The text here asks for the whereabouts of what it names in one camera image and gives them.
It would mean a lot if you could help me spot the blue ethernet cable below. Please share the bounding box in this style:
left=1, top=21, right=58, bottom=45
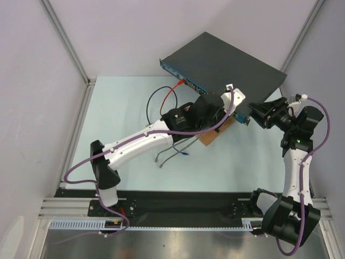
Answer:
left=171, top=142, right=191, bottom=157

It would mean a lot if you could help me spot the black ethernet cable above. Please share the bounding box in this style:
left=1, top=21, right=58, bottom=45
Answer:
left=145, top=86, right=178, bottom=127

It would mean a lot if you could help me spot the long grey ethernet cable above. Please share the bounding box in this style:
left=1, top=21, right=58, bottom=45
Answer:
left=158, top=137, right=197, bottom=168

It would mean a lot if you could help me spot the short grey ethernet cable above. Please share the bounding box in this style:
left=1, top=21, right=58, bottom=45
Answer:
left=154, top=147, right=173, bottom=163

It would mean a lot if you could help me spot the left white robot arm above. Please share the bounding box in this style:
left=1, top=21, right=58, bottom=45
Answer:
left=90, top=93, right=229, bottom=216

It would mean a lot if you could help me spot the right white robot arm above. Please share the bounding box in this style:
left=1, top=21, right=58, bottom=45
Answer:
left=248, top=95, right=324, bottom=249

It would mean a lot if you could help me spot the wooden board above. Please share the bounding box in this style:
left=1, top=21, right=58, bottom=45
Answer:
left=198, top=117, right=236, bottom=146

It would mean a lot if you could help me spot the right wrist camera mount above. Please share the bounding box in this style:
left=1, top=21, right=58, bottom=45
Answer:
left=288, top=94, right=308, bottom=113

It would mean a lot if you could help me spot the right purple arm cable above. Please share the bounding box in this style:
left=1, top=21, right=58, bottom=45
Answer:
left=254, top=96, right=332, bottom=256

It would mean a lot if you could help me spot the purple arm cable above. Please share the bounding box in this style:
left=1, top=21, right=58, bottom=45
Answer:
left=254, top=96, right=332, bottom=256
left=64, top=87, right=235, bottom=238

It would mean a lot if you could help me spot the black blue network switch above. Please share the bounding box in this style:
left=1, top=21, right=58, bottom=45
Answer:
left=160, top=32, right=287, bottom=125

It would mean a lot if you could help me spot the red ethernet cable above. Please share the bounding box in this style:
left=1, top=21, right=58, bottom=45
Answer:
left=158, top=78, right=187, bottom=117

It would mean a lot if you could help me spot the right aluminium frame post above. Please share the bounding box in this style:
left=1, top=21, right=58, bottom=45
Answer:
left=280, top=0, right=326, bottom=73

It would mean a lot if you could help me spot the aluminium frame post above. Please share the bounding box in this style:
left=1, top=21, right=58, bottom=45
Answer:
left=39, top=0, right=91, bottom=86
left=280, top=0, right=326, bottom=73

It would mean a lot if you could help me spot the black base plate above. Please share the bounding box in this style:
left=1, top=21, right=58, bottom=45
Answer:
left=55, top=189, right=263, bottom=228

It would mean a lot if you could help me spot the left aluminium frame post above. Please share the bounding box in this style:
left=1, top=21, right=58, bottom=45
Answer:
left=39, top=0, right=91, bottom=86

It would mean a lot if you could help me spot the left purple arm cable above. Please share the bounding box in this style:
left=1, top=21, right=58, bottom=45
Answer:
left=64, top=87, right=235, bottom=238

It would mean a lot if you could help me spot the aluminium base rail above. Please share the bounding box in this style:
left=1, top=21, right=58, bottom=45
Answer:
left=38, top=197, right=92, bottom=219

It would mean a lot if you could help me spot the white slotted cable duct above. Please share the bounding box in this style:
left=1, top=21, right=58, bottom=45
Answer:
left=50, top=219, right=124, bottom=231

